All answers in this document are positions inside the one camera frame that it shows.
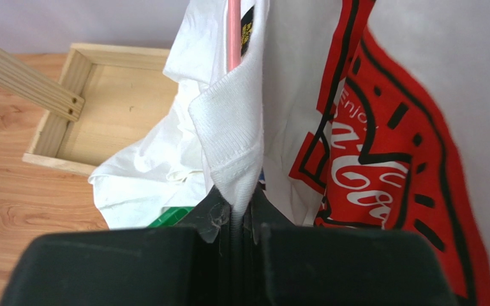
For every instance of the green plastic bin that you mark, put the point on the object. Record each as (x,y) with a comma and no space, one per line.
(170,217)

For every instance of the white flower print t-shirt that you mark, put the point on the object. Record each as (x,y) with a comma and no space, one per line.
(213,133)

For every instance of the pink wire hanger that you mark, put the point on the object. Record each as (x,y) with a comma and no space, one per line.
(233,34)

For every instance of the wooden hanger rack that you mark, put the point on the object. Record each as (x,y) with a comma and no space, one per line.
(107,97)

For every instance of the white t-shirt red print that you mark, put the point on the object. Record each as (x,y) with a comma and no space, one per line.
(355,140)

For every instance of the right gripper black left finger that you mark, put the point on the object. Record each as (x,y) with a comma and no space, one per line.
(171,265)

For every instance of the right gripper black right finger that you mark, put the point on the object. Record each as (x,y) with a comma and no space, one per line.
(285,264)

